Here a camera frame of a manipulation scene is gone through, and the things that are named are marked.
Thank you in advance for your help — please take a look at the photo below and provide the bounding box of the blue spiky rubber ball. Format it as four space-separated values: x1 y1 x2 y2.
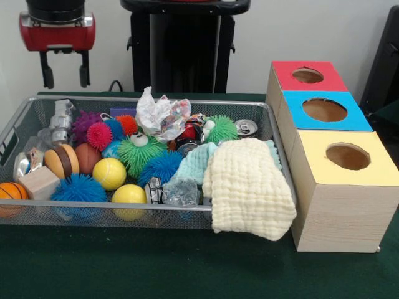
137 149 185 187
49 173 108 203

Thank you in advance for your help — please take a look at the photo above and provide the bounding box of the pink spiky rubber ball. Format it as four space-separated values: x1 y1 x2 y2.
86 121 113 152

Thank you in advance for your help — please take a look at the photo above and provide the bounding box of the green spiky toy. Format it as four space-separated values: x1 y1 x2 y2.
202 115 240 145
117 132 169 179

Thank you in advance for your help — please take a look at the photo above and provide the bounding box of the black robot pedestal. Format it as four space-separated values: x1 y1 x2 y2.
120 0 252 93

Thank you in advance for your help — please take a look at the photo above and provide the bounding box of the cream muslin cloth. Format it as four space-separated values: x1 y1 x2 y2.
201 138 297 242

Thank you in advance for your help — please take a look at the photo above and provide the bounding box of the light blue muslin cloth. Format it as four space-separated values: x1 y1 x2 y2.
162 139 283 189

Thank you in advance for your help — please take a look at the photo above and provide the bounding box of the white colourful-dotted wrapper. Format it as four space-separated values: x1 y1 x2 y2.
134 86 193 144

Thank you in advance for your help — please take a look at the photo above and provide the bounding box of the yellow foam ball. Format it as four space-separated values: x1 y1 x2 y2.
92 158 128 192
111 184 148 221

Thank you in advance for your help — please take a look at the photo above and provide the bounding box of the toy hamburger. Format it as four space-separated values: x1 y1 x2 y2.
43 143 80 180

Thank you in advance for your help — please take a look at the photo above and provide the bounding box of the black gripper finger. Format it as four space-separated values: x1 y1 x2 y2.
77 50 92 88
39 51 55 90

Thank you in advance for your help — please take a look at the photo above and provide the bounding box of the wooden box with three holes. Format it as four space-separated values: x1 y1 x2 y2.
266 60 399 253

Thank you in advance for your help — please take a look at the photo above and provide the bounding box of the shallow wire mesh bin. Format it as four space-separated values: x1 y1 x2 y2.
0 95 297 232

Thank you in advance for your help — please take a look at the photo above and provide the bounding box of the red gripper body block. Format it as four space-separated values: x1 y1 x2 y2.
18 11 97 54

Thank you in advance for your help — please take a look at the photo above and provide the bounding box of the black chair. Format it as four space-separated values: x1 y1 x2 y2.
360 5 399 125

